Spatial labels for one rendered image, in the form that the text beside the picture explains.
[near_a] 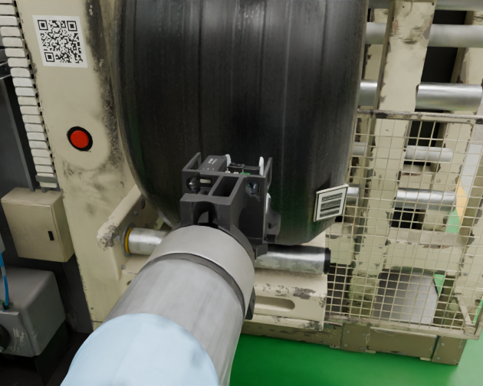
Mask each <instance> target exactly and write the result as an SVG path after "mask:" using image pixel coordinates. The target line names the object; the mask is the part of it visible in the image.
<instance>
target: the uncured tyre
mask: <svg viewBox="0 0 483 386"><path fill-rule="evenodd" d="M368 3H369V0H114V9H113V43H112V51H113V86H114V95H115V103H116V109H117V119H118V124H119V129H120V136H121V140H122V143H123V149H124V152H125V156H126V160H127V163H128V166H129V168H130V171H131V174H132V176H133V179H134V181H135V182H136V185H137V187H138V189H139V190H140V192H141V193H142V195H143V197H144V198H145V199H146V200H147V201H148V202H149V204H150V205H151V206H152V207H153V209H154V210H155V211H156V213H157V214H158V215H159V216H160V217H161V218H162V219H163V221H164V222H165V223H166V224H167V225H169V226H170V227H172V228H174V227H175V226H176V225H177V224H178V223H180V200H181V198H182V170H183V168H184V167H185V166H186V165H187V164H188V163H189V162H190V160H191V159H192V158H193V157H194V156H195V155H196V153H197V152H201V164H202V163H203V162H204V161H205V159H206V158H207V157H208V156H209V155H219V156H222V155H230V159H231V162H234V163H237V164H244V165H245V166H259V162H260V157H262V158H263V159H264V168H263V173H264V170H265V167H266V165H267V163H268V159H269V158H272V173H271V184H270V187H269V189H268V194H269V195H270V196H271V209H272V210H273V211H276V212H278V213H279V214H280V215H281V226H280V232H279V234H278V236H277V243H276V244H280V245H288V246H291V245H295V244H304V243H309V242H310V241H311V240H313V239H314V238H315V237H316V236H318V235H319V234H321V233H322V232H323V231H325V230H326V229H328V228H329V227H330V226H331V225H333V224H334V222H335V219H336V217H334V218H328V219H324V220H321V221H315V222H314V209H315V201H316V193H317V191H322V190H325V189H329V188H335V187H339V186H342V185H345V182H346V179H347V172H348V168H349V164H350V156H351V151H352V146H353V137H354V131H355V125H356V120H357V109H358V103H359V96H360V84H361V77H362V70H363V56H364V48H365V40H366V23H367V14H368ZM245 166H244V167H245Z"/></svg>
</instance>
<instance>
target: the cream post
mask: <svg viewBox="0 0 483 386"><path fill-rule="evenodd" d="M15 1H16V4H17V7H18V13H19V17H20V20H21V26H22V30H23V33H24V37H25V43H26V46H27V50H28V56H29V59H30V62H31V67H32V70H33V74H34V81H35V85H36V88H37V92H38V99H39V102H40V105H41V111H42V115H43V118H44V124H45V128H46V131H47V134H48V141H49V144H50V147H51V154H52V157H53V161H54V167H55V170H56V173H57V179H58V182H59V185H60V188H61V194H62V198H63V202H64V209H65V213H66V216H67V222H68V226H69V229H70V232H71V239H72V242H73V245H74V252H75V255H76V258H77V265H78V268H79V271H80V278H81V281H82V285H83V288H84V294H85V298H86V301H87V307H88V311H89V314H90V320H91V324H92V327H93V331H95V330H96V329H97V328H98V327H100V325H101V323H102V322H103V321H104V320H105V318H106V317H107V315H108V314H109V312H110V311H111V309H112V308H113V307H114V306H115V304H116V303H117V301H118V300H119V298H120V294H119V290H118V285H117V281H116V280H107V279H104V275H103V271H102V267H101V263H100V256H99V252H98V248H97V241H96V235H97V232H98V231H99V230H100V228H101V227H102V226H103V224H104V223H105V222H106V220H107V219H108V217H109V216H111V214H112V213H113V212H114V210H115V209H116V208H117V206H118V205H119V204H120V202H121V201H122V200H123V199H124V198H125V197H126V196H127V195H128V193H129V192H130V191H131V189H132V188H133V187H134V185H135V184H136V182H135V181H134V179H133V176H132V174H131V171H130V168H129V166H128V163H127V158H126V156H125V152H124V149H123V143H122V140H121V136H120V129H119V124H118V119H117V109H116V103H115V95H114V86H113V51H112V43H113V9H114V0H15ZM32 15H57V16H79V19H80V27H81V31H82V36H83V41H84V50H85V54H86V58H87V67H88V68H86V67H55V66H44V65H43V62H42V58H41V52H40V48H39V44H38V38H37V34H36V30H35V24H34V20H33V17H32ZM78 130H80V131H82V132H84V133H86V135H87V136H88V139H89V143H88V144H87V146H85V147H84V148H78V147H76V146H75V145H74V144H73V143H72V141H71V134H72V133H73V132H75V131H78Z"/></svg>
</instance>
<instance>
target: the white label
mask: <svg viewBox="0 0 483 386"><path fill-rule="evenodd" d="M348 188H349V185H342V186H339V187H335V188H329V189H325V190H322V191H317V193H316V201H315V209H314V222H315V221H321V220H324V219H328V218H334V217H337V216H341V215H343V211H344V207H345V203H346V199H347V192H348Z"/></svg>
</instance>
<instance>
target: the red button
mask: <svg viewBox="0 0 483 386"><path fill-rule="evenodd" d="M71 141H72V143H73V144H74V145H75V146H76V147H78V148H84V147H85V146H87V144H88V143H89V139H88V136H87V135H86V133H84V132H82V131H80V130H78V131H75V132H73V133H72V134H71Z"/></svg>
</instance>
